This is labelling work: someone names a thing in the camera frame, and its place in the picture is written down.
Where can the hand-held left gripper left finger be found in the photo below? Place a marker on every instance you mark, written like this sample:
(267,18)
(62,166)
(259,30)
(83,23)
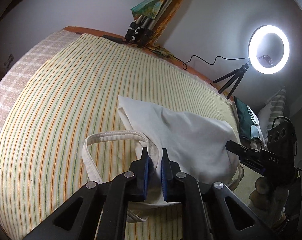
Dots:
(147,177)

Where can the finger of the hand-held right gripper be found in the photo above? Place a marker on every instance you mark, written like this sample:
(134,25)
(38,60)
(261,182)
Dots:
(238,148)

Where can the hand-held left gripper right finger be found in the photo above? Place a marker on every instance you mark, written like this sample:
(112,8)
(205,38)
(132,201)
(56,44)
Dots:
(164,180)

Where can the white cloth tote bag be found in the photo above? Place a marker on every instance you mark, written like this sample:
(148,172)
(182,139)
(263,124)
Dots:
(191,135)

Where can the person's right hand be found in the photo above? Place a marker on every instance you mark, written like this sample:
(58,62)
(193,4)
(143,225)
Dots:
(261,185)

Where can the green patterned pillow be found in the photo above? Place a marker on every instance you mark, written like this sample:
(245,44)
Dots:
(246,120)

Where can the green white striped cushion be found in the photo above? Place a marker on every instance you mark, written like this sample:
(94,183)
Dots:
(276,105)

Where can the small black tripod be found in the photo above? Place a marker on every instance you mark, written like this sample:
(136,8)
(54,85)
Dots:
(237,76)

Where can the black gooseneck phone holder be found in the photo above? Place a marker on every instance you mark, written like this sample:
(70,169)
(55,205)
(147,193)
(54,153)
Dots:
(266,60)

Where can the striped yellow bedsheet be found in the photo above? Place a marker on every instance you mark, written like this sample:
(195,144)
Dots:
(65,105)

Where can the silver folded tripod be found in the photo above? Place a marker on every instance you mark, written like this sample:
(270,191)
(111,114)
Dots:
(146,22)

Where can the pink checked blanket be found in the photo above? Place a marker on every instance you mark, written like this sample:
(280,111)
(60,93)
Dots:
(28,60)

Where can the metal latch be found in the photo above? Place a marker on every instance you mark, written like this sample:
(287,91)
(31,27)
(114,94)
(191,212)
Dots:
(8,60)

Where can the orange wooden bed frame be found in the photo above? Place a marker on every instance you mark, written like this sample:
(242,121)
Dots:
(191,66)

